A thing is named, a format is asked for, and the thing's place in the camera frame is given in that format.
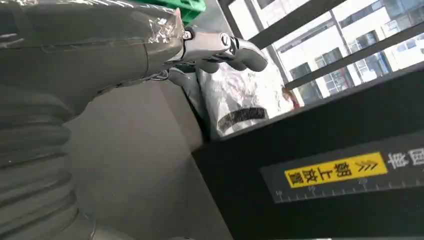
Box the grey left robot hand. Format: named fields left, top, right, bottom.
left=0, top=0, right=269, bottom=117

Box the green plastic crate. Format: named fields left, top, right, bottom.
left=130, top=0, right=207, bottom=27

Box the plain grey parcel bag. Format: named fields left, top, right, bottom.
left=168, top=59, right=301, bottom=142

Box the black scanner column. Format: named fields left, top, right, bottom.
left=192, top=62, right=424, bottom=240

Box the black and yellow label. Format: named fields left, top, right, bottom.
left=259, top=130, right=424, bottom=205

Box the dark window frame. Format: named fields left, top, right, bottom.
left=218, top=0, right=424, bottom=92

